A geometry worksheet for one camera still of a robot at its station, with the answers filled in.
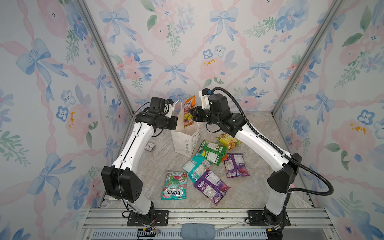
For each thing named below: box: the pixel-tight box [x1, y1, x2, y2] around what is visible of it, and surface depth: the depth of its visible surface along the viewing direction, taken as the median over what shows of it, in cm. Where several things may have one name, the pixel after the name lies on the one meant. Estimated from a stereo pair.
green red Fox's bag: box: [161, 170, 189, 201], surface depth 83 cm
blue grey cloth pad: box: [180, 223, 216, 240], surface depth 70 cm
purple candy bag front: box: [193, 170, 231, 206], surface depth 83 cm
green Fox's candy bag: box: [198, 139, 228, 166], surface depth 96 cm
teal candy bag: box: [181, 153, 213, 184], surface depth 90 cm
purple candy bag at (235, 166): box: [223, 153, 250, 178], surface depth 91 cm
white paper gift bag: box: [171, 100, 203, 158], surface depth 81 cm
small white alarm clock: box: [144, 142, 155, 151], surface depth 100 cm
